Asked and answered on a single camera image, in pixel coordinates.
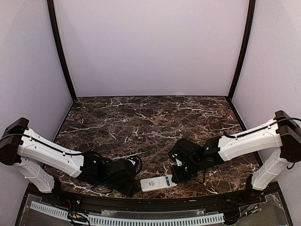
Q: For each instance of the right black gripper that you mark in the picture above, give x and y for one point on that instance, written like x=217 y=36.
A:
x=177 y=177

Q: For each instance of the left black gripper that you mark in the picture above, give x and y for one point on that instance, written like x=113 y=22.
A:
x=130 y=189

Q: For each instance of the blue battery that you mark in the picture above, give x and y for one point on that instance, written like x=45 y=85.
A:
x=167 y=181

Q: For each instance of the white remote control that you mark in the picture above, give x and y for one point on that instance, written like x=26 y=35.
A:
x=153 y=184

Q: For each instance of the white battery cover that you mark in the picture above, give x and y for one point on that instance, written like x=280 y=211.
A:
x=172 y=184

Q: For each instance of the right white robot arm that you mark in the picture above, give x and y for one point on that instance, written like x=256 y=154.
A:
x=282 y=133

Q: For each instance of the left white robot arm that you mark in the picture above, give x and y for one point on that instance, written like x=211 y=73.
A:
x=22 y=148

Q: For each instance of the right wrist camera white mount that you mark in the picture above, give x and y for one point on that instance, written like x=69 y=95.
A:
x=178 y=162

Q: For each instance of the small circuit board with wires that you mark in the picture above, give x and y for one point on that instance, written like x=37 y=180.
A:
x=74 y=216

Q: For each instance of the black front rail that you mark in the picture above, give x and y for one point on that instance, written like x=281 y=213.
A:
x=88 y=203

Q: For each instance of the white slotted cable duct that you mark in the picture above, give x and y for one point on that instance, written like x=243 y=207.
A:
x=111 y=218

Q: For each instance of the right black frame post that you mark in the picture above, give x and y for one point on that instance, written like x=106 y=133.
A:
x=243 y=49

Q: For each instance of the black frame post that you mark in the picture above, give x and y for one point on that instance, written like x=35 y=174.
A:
x=243 y=49
x=59 y=48

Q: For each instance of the left black frame post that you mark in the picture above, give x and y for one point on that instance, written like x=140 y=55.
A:
x=59 y=48

